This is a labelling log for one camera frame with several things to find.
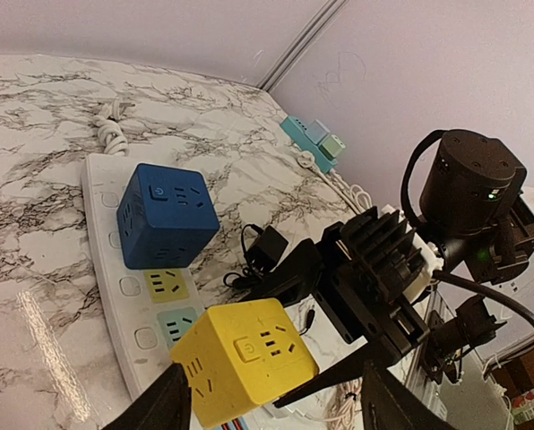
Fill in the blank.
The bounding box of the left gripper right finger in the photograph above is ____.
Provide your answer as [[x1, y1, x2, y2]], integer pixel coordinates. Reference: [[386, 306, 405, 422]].
[[360, 361, 454, 430]]

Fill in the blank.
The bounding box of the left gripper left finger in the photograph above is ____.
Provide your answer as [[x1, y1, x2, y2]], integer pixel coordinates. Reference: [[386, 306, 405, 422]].
[[105, 364, 192, 430]]

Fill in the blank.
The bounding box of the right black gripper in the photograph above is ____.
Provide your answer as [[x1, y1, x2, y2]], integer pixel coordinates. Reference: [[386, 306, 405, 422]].
[[239, 222, 429, 408]]

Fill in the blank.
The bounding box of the yellow cube socket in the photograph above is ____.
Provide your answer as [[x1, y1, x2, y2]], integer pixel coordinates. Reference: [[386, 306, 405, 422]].
[[170, 298, 319, 429]]

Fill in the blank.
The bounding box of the white multicolour power strip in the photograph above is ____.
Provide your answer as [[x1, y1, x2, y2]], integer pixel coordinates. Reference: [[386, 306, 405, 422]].
[[79, 98, 366, 430]]

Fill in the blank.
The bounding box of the black power adapter with cable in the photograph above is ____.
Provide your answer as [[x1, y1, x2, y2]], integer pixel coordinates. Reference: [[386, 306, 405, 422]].
[[223, 224, 290, 302]]

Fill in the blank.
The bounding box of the green usb charger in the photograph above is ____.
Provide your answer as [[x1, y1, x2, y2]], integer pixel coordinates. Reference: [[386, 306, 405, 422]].
[[318, 133, 346, 160]]

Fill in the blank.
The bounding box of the teal power strip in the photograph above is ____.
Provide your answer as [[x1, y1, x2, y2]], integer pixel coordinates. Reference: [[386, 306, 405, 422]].
[[279, 115, 375, 216]]

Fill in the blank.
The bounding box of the light blue usb charger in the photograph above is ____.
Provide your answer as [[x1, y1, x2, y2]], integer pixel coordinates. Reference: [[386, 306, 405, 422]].
[[305, 119, 330, 145]]

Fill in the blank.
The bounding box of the blue cube socket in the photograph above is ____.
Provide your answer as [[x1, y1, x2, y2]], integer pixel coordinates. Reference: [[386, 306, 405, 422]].
[[116, 163, 220, 270]]

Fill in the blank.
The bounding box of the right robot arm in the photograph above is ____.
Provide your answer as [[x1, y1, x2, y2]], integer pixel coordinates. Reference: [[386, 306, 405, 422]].
[[248, 129, 534, 408]]

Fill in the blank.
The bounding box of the pink usb cable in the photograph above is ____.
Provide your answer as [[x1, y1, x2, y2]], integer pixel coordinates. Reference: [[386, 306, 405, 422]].
[[315, 375, 366, 425]]

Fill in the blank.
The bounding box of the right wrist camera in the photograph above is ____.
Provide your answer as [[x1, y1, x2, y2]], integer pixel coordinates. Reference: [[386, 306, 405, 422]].
[[339, 205, 444, 305]]

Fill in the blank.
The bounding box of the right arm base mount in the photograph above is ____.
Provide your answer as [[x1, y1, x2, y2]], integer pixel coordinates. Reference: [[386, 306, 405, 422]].
[[419, 295, 505, 385]]

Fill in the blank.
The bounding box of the right aluminium frame post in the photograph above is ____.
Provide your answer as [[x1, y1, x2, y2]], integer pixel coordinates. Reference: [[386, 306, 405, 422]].
[[256, 0, 349, 92]]

